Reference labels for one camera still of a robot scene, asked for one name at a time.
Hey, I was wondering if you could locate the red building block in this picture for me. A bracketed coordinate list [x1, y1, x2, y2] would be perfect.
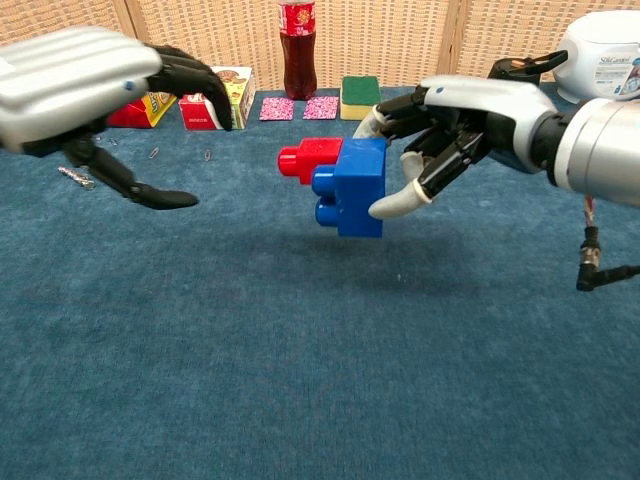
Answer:
[277, 137, 345, 186]

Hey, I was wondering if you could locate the teal table cloth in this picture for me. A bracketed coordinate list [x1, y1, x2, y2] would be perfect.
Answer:
[0, 82, 640, 480]

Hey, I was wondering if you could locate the green yellow sponge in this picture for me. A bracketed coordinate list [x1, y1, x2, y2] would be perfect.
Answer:
[339, 75, 384, 122]

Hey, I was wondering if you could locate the blue building block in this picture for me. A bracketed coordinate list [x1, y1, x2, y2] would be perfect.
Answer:
[311, 137, 390, 239]

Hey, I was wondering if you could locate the yellow red snack bag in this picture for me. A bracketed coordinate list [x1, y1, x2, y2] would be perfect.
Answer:
[106, 89, 179, 129]

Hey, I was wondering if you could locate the wicker folding screen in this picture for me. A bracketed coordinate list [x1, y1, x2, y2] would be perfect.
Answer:
[0, 0, 640, 91]

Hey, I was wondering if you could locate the white rice cooker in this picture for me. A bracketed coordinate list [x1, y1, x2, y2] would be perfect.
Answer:
[552, 9, 640, 106]

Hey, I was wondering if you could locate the black bottle lid with handle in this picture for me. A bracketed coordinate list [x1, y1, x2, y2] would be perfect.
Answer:
[487, 49, 570, 85]

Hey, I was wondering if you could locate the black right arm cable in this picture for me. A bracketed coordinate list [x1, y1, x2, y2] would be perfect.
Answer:
[575, 194, 640, 293]

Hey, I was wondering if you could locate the pink patterned card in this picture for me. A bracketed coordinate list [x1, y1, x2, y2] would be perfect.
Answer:
[258, 96, 296, 122]
[302, 96, 340, 121]

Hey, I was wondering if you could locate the metal drill bit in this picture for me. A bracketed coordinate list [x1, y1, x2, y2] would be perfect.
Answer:
[57, 166, 97, 192]

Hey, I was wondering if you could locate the red white cookie box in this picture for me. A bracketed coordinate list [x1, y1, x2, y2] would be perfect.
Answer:
[178, 65, 257, 132]

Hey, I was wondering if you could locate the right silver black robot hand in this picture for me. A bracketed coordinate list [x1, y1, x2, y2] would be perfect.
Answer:
[353, 74, 559, 221]

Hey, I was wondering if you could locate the cola bottle with red cap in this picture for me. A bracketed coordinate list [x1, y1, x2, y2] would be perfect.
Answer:
[277, 0, 319, 102]

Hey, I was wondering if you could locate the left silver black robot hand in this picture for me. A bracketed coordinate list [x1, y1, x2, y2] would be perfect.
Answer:
[0, 25, 234, 211]

